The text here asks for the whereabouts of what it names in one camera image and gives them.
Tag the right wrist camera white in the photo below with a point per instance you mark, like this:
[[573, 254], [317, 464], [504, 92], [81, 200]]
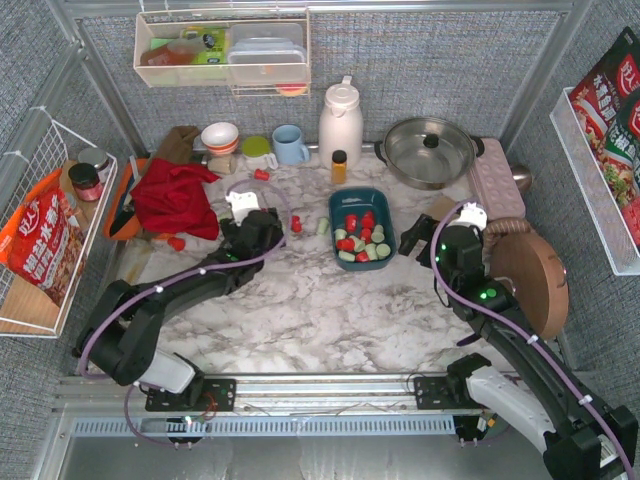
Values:
[[473, 215]]

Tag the red capsule cluster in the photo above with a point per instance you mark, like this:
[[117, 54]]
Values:
[[346, 244], [368, 220], [365, 235]]

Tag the wall wire basket top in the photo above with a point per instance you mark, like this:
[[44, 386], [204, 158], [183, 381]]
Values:
[[163, 59]]

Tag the blue mug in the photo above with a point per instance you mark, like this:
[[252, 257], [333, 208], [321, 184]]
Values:
[[289, 146]]

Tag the white orange bowl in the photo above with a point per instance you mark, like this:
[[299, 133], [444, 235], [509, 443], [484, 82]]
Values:
[[220, 138]]

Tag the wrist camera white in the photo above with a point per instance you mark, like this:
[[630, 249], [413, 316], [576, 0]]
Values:
[[242, 204], [473, 215]]

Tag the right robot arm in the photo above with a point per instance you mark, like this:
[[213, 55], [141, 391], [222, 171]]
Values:
[[577, 433]]

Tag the teal storage basket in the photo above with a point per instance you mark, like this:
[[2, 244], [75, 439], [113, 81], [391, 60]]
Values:
[[358, 200]]

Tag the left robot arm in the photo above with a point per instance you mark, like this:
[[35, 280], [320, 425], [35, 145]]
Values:
[[121, 335]]

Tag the dark lid jar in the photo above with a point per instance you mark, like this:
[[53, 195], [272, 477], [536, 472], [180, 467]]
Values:
[[85, 182]]

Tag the steel pot with lid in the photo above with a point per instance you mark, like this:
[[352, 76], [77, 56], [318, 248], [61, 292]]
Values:
[[428, 153]]

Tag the orange tray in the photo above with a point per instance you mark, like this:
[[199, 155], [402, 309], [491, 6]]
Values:
[[121, 223]]

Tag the green capsule mid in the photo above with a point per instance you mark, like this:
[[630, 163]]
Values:
[[378, 235]]

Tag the red capsule back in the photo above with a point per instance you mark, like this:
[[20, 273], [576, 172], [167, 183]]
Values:
[[261, 175]]

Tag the white thermos jug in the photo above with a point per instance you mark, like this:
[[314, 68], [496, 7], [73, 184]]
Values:
[[341, 123]]

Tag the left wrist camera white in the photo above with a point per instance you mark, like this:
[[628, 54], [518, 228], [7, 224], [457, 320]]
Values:
[[242, 204]]

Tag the clear plastic containers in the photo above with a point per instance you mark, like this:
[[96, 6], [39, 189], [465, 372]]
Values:
[[267, 53]]

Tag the pink egg tray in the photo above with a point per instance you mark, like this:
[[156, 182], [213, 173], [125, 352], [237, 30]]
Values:
[[492, 182]]

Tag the orange spice bottle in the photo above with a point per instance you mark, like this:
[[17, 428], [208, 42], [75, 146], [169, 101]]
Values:
[[338, 167]]

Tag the red cloth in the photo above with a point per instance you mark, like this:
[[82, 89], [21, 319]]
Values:
[[171, 199]]

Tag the silver lid jar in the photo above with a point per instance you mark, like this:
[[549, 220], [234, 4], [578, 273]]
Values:
[[98, 159]]

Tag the green lid white cup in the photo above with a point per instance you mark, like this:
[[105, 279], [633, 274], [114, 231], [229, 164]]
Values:
[[258, 154]]

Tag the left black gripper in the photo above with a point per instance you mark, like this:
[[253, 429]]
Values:
[[267, 226]]

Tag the round wooden board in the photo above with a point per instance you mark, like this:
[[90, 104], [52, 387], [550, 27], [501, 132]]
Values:
[[528, 264]]

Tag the green capsule cluster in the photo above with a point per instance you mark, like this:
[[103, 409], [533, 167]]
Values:
[[383, 250], [340, 234]]

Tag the right white rack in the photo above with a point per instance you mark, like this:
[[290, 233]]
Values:
[[615, 237]]

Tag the brown cloth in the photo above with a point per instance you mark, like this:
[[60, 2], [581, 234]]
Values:
[[177, 146]]

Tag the glass spice jar lying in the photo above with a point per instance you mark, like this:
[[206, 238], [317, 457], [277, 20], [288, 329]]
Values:
[[223, 165]]

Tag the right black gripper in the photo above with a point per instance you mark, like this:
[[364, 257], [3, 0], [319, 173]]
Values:
[[420, 235]]

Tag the red capsule cluster front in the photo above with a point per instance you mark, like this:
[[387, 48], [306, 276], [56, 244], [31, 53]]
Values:
[[346, 244]]

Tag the cork mat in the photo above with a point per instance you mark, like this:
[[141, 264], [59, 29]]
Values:
[[440, 207]]

